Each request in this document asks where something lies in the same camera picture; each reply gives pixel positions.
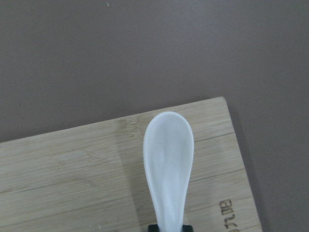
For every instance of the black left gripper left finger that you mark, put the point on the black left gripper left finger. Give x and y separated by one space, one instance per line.
153 228

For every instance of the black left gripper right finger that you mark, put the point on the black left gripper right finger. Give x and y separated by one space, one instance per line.
187 228

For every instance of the white ceramic spoon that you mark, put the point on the white ceramic spoon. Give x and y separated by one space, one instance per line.
168 153

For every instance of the wooden cutting board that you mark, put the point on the wooden cutting board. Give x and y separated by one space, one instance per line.
91 178

